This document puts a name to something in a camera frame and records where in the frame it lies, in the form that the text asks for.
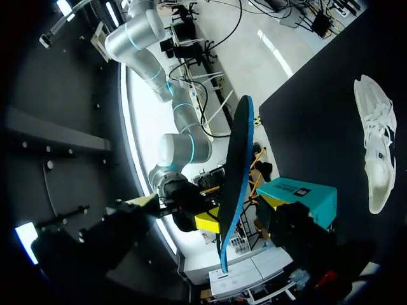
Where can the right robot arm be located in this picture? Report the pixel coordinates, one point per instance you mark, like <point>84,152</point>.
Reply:
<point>133,41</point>

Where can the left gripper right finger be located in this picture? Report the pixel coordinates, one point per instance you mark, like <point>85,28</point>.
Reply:
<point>299,228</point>

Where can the white shoe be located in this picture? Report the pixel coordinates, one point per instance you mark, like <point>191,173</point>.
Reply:
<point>380,187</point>

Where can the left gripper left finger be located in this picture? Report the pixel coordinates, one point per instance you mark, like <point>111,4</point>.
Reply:
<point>105,235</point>

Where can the blue and black insole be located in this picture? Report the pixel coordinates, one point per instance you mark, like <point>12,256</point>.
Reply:
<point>237,159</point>

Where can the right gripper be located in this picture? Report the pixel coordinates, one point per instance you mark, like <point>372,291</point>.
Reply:
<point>182,198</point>

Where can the teal box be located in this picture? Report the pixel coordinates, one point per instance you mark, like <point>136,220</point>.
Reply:
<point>321,203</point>

